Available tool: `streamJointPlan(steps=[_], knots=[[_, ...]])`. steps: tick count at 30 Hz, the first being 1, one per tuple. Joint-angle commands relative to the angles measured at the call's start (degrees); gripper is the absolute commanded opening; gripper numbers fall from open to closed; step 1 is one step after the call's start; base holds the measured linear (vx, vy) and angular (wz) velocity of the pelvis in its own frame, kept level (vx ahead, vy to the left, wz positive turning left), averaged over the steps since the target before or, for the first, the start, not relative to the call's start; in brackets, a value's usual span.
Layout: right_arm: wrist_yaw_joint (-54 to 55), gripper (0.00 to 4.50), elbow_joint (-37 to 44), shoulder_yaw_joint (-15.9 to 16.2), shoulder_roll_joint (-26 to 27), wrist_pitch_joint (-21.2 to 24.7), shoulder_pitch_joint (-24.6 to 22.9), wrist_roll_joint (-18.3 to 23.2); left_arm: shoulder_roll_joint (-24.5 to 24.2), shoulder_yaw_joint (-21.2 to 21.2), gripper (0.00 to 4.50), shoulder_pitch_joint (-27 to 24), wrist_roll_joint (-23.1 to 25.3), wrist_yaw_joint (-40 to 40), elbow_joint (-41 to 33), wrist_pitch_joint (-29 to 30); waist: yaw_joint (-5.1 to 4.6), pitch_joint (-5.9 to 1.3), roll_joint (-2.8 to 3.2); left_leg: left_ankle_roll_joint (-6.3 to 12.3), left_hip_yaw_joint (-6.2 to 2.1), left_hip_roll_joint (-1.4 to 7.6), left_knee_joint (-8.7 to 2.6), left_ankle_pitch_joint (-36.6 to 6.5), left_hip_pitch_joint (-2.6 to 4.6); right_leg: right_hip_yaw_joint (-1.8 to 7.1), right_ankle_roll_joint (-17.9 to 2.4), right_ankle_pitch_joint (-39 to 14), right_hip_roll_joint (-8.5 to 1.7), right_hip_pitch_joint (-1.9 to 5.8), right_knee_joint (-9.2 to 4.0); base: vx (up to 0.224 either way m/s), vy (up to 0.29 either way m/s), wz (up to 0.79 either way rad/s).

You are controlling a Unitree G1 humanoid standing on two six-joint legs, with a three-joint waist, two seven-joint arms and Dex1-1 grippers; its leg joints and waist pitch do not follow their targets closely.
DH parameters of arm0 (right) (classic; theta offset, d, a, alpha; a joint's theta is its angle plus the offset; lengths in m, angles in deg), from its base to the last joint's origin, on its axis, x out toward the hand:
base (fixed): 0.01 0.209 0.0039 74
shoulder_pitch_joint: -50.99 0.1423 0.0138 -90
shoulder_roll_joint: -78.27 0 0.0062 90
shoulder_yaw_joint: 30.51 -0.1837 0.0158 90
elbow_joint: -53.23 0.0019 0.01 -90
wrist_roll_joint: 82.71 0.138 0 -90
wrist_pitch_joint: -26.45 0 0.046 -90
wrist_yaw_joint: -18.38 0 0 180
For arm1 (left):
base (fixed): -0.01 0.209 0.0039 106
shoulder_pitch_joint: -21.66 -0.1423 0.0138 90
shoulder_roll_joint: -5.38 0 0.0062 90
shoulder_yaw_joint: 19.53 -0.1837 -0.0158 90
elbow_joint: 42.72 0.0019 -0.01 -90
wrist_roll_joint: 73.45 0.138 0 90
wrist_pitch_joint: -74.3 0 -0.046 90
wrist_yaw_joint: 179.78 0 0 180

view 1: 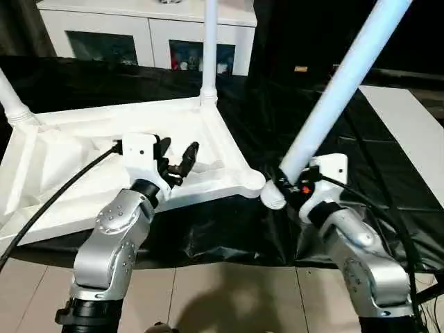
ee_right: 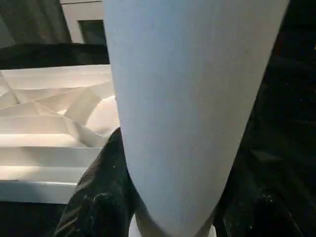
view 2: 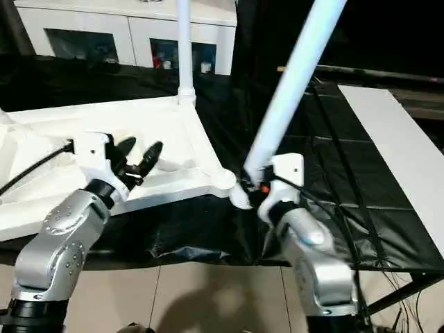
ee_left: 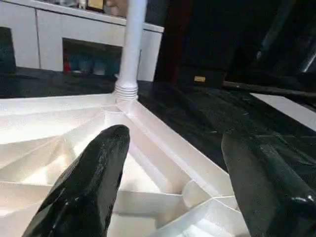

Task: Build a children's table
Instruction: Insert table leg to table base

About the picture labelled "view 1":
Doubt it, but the white plastic table top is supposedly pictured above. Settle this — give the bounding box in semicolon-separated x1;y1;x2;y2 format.
0;96;267;244

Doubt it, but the white plastic table leg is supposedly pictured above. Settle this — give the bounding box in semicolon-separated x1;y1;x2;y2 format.
200;0;220;108
259;0;414;210
0;68;37;127

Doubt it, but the black mat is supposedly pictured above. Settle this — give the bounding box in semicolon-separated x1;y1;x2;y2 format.
0;55;444;273

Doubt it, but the white sideboard with glass doors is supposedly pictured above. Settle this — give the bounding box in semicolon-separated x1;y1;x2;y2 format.
36;0;257;76

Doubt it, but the black cabinet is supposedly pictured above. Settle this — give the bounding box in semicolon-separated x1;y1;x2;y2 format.
250;0;444;85

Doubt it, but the grey curtain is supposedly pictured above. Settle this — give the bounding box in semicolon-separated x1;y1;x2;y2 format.
0;0;56;58

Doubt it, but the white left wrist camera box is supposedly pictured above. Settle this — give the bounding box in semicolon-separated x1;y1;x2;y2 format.
119;133;173;195

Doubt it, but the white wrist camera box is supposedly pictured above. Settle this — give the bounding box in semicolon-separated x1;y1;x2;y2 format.
119;133;173;195
298;153;349;224

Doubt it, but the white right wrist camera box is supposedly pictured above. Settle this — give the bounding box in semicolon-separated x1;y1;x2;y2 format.
298;153;349;224

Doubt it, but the black metal table frame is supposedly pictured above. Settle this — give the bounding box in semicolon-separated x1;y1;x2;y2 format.
413;274;444;302

